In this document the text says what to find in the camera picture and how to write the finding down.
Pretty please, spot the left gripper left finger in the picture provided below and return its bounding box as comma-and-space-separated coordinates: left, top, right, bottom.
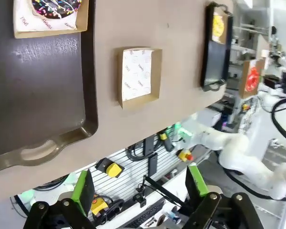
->
23, 168, 96, 229

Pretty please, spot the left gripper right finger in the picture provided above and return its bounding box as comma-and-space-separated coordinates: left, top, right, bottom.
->
184, 164, 264, 229

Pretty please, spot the brown cardboard tray box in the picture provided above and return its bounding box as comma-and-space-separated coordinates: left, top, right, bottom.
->
116, 46, 163, 111
13, 0, 89, 39
211, 10, 230, 45
239, 59, 266, 99

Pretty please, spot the yellow glazed sprinkle donut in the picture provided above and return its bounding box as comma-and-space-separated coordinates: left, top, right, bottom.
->
213, 15, 225, 36

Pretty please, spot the chocolate glazed sprinkle donut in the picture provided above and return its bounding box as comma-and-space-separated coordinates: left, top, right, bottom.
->
31, 0, 83, 20

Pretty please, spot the black plastic serving tray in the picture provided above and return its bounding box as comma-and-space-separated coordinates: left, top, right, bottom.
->
200, 1, 234, 93

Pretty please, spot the brown plastic serving tray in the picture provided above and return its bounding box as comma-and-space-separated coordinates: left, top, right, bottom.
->
0, 0, 99, 174

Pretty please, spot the yellow emergency stop red button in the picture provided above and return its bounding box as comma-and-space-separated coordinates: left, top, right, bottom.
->
90, 194, 110, 216
177, 149, 194, 162

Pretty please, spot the yellow black emergency stop box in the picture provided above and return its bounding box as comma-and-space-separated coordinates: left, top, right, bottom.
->
96, 157, 123, 178

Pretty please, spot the black power adapter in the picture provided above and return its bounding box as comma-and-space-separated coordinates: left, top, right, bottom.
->
143, 137, 156, 155
148, 154, 158, 176

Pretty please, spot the black keyboard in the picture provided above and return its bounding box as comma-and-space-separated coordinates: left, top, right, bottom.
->
128, 202, 165, 229

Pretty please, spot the thick black sleeved cable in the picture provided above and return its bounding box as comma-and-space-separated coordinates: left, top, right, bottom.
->
271, 97, 286, 142

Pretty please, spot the grey slatted wall panel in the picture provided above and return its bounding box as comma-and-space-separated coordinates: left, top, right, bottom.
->
85, 133, 196, 215

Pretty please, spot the black yellow enabling handle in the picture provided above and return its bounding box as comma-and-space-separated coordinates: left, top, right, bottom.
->
159, 130, 174, 152

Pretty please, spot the small black camera on bracket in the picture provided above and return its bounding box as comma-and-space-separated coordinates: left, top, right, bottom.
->
133, 175, 182, 208

